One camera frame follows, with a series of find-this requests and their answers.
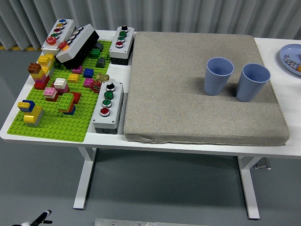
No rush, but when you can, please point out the small grey four-button box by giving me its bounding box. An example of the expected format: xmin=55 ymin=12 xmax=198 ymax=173
xmin=109 ymin=25 xmax=135 ymax=65

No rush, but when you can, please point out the yellow blue grey brick stack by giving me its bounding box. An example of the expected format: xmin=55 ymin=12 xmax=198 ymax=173
xmin=17 ymin=99 xmax=45 ymax=128

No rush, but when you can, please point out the grey bracket under table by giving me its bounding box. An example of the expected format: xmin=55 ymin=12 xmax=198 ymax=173
xmin=253 ymin=158 xmax=271 ymax=170

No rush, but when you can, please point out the green orange blue brick stack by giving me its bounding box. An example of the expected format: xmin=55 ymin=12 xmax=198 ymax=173
xmin=57 ymin=93 xmax=76 ymax=115

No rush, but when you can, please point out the blue ribbed cup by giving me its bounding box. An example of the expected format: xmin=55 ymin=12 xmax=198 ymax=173
xmin=203 ymin=57 xmax=235 ymax=96
xmin=236 ymin=63 xmax=271 ymax=103

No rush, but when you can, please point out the yellow white brick stack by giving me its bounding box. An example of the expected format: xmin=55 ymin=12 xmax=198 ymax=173
xmin=37 ymin=53 xmax=56 ymax=78

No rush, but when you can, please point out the brass valve red handwheel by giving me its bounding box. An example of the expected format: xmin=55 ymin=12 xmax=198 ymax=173
xmin=91 ymin=73 xmax=110 ymax=93

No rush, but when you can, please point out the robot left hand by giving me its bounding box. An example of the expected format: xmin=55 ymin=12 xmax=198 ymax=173
xmin=21 ymin=209 xmax=53 ymax=226

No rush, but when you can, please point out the yellow black floor tape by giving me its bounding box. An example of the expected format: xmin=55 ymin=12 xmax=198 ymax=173
xmin=0 ymin=46 xmax=42 ymax=51

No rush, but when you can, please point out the white table leg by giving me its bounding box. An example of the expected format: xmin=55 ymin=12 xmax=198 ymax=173
xmin=237 ymin=155 xmax=261 ymax=220
xmin=73 ymin=147 xmax=97 ymax=210

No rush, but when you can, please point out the green studded baseplate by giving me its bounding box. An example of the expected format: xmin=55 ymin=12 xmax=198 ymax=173
xmin=7 ymin=40 xmax=113 ymax=143

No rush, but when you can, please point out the blue plate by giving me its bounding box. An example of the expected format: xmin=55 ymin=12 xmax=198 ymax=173
xmin=279 ymin=44 xmax=301 ymax=76

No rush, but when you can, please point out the white five-button control box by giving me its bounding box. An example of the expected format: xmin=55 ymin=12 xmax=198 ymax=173
xmin=41 ymin=18 xmax=76 ymax=56

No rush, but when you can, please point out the large grey four-button box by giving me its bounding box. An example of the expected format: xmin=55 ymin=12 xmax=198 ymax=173
xmin=92 ymin=81 xmax=125 ymax=135

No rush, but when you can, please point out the silver metal plate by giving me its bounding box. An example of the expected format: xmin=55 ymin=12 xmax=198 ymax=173
xmin=94 ymin=218 xmax=212 ymax=226

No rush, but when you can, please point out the grey curtain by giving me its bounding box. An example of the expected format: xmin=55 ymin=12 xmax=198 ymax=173
xmin=0 ymin=0 xmax=301 ymax=50

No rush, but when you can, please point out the white control box black base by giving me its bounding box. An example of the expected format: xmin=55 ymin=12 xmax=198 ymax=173
xmin=55 ymin=24 xmax=100 ymax=70

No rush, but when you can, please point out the grey-brown padded mat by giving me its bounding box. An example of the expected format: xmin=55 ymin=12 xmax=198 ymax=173
xmin=124 ymin=31 xmax=290 ymax=145

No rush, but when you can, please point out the brown yellow red brick tower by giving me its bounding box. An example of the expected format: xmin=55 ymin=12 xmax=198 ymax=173
xmin=27 ymin=62 xmax=51 ymax=90

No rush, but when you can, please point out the pink white red brick stack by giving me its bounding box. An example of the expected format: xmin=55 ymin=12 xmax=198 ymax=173
xmin=43 ymin=87 xmax=59 ymax=102

